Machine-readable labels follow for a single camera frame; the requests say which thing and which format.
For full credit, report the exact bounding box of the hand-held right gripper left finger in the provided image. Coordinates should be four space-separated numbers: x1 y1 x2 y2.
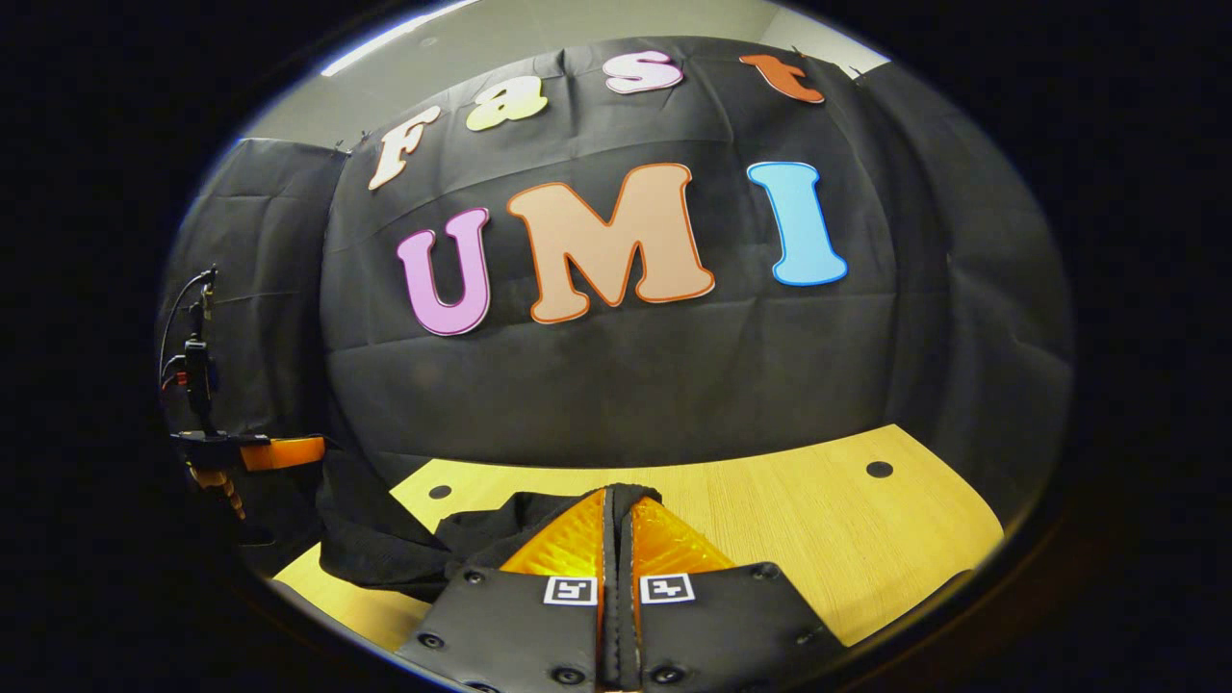
395 486 618 693

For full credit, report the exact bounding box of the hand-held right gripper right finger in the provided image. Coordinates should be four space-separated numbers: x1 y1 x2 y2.
616 491 850 693

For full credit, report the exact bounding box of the black buttoned garment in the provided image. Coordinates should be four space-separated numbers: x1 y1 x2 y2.
318 450 665 603

